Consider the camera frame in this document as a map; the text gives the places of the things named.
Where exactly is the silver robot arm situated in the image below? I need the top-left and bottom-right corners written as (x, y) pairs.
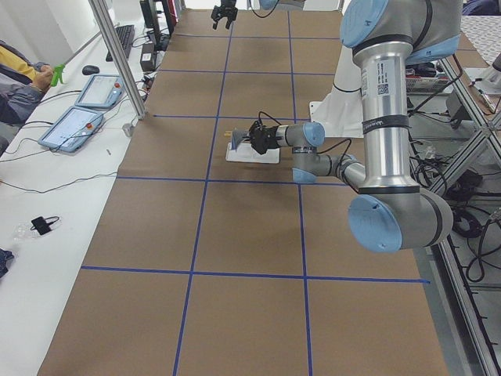
top-left (246, 1), bottom-right (463, 252)

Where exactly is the clear plastic bag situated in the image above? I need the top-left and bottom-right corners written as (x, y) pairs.
top-left (12, 219), bottom-right (62, 241)

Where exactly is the black computer mouse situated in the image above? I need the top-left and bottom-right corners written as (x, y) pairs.
top-left (81, 65), bottom-right (100, 76)

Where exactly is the black camera cable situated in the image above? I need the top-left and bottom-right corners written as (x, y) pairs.
top-left (250, 0), bottom-right (279, 19)
top-left (257, 110), bottom-right (352, 156)

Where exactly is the wooden towel rack white base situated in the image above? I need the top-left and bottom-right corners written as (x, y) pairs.
top-left (225, 131), bottom-right (280, 164)

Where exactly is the lower teach pendant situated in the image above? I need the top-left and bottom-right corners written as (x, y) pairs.
top-left (38, 106), bottom-right (104, 153)

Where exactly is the green grabber tool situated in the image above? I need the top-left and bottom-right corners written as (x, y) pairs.
top-left (50, 63), bottom-right (66, 87)

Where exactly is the black box with label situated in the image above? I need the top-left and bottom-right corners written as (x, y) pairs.
top-left (140, 42), bottom-right (157, 72)

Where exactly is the grey towel with blue side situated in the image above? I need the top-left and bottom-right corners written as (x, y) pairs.
top-left (230, 129), bottom-right (250, 151)

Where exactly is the aluminium side frame rail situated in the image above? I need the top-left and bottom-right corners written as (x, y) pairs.
top-left (408, 52), bottom-right (500, 375)

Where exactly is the upper teach pendant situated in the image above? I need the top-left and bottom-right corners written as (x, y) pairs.
top-left (74, 74), bottom-right (123, 109)

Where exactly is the teach pendant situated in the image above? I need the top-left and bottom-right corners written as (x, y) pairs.
top-left (74, 74), bottom-right (123, 109)
top-left (38, 106), bottom-right (104, 153)

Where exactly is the small black dongle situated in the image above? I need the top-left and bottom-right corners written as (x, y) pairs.
top-left (31, 215), bottom-right (60, 236)

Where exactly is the aluminium frame post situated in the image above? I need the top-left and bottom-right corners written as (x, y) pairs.
top-left (88, 0), bottom-right (146, 120)

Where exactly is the white pedestal column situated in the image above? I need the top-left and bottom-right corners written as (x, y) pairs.
top-left (310, 45), bottom-right (363, 138)

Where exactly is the black keyboard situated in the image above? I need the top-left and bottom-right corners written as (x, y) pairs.
top-left (115, 24), bottom-right (135, 60)

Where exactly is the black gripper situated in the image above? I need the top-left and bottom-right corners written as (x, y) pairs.
top-left (248, 120), bottom-right (280, 155)
top-left (211, 0), bottom-right (238, 30)

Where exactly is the seated person yellow shirt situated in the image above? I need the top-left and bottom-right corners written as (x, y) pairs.
top-left (1, 41), bottom-right (54, 154)

